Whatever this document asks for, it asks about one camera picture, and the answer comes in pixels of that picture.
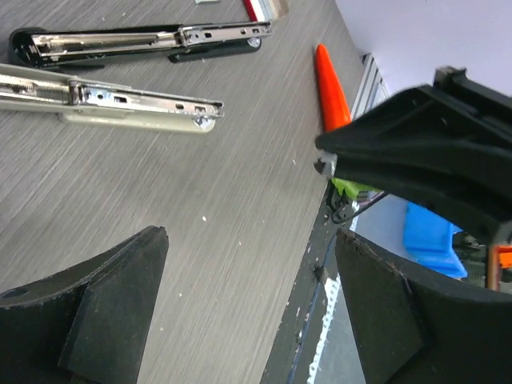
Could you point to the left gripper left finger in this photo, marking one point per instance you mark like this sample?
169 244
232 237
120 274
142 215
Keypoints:
88 323

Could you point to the white slotted cable duct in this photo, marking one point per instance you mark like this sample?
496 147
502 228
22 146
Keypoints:
331 288

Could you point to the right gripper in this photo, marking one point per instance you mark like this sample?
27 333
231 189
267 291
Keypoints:
447 149

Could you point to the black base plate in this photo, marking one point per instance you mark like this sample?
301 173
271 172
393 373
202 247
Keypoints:
298 331

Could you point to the blue plastic block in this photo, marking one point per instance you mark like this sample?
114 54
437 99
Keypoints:
428 239

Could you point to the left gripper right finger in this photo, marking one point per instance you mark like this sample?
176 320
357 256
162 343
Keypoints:
414 325

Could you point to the orange toy carrot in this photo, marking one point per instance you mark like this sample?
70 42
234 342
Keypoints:
335 109

